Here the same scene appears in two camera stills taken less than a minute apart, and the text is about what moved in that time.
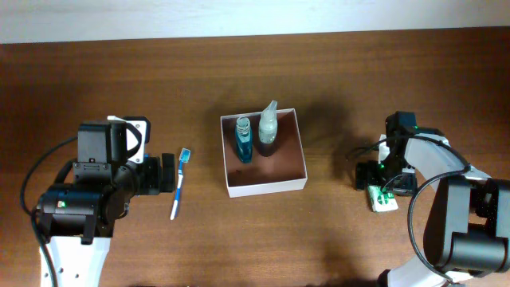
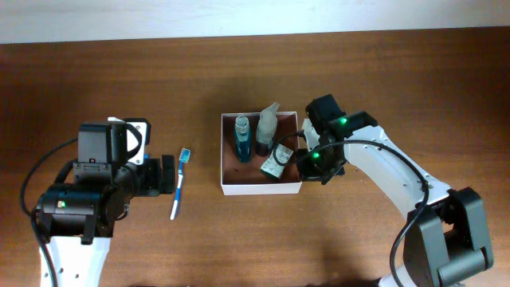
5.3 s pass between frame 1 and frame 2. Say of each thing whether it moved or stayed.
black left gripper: stayed
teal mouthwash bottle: stayed
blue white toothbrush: stayed
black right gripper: moved
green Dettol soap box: moved
